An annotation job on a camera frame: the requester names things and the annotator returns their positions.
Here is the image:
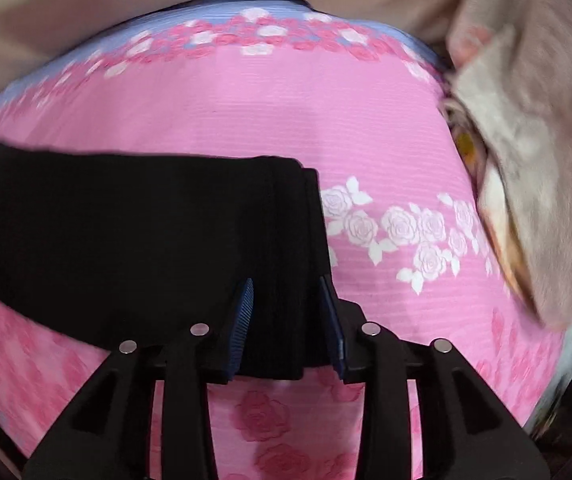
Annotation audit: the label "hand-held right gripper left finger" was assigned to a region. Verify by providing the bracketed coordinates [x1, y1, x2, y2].
[22, 278, 255, 480]

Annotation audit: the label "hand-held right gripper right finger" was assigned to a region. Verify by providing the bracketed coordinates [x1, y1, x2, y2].
[318, 276, 551, 480]

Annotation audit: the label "black pants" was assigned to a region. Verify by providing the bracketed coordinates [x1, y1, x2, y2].
[0, 142, 339, 382]

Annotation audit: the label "pink floral bed sheet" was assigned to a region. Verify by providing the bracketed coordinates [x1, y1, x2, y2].
[0, 2, 566, 480]

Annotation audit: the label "beige floral blanket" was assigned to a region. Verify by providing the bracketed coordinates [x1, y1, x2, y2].
[446, 0, 572, 332]

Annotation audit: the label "beige quilt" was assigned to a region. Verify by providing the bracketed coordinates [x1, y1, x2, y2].
[0, 0, 471, 92]

